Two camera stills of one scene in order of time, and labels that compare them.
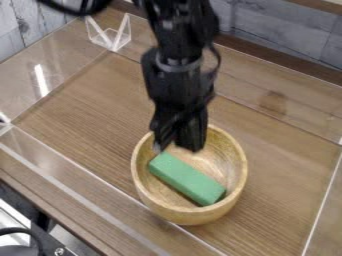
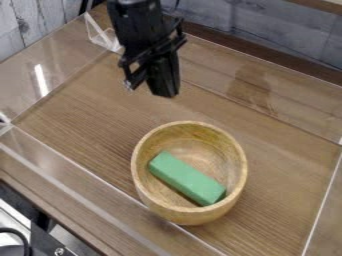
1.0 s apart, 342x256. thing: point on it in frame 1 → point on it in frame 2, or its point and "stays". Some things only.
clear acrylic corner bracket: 110,37 stays
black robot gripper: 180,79 → 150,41
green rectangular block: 190,182 stays
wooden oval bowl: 220,160 stays
